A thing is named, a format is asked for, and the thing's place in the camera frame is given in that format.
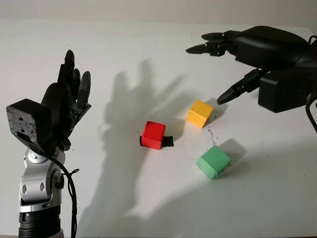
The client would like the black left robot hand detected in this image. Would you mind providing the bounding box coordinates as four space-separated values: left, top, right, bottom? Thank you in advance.
41 49 92 152

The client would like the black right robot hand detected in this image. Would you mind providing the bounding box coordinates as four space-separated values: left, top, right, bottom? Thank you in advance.
185 25 313 106

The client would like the yellow cube block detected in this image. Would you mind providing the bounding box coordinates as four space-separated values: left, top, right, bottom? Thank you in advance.
186 99 214 129

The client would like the red cube block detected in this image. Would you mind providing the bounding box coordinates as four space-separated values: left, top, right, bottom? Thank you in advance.
140 120 166 151

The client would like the green cube block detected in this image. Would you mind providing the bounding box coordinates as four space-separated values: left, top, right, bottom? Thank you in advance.
195 145 233 180

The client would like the black tape strip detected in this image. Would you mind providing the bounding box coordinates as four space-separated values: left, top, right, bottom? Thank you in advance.
138 135 175 148

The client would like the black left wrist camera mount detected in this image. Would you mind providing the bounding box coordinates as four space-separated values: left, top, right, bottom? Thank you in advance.
6 98 53 156

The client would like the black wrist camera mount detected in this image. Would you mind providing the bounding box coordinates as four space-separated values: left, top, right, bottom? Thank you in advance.
6 98 53 156
257 69 316 114

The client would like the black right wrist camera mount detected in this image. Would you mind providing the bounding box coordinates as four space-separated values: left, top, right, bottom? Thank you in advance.
257 69 316 114

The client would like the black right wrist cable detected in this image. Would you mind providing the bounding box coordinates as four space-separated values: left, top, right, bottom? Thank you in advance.
305 35 317 134

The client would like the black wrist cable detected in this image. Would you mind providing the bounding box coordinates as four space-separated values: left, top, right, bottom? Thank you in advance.
44 153 80 238
305 35 317 134

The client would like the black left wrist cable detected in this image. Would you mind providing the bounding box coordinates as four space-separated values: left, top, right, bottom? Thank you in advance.
44 153 80 238

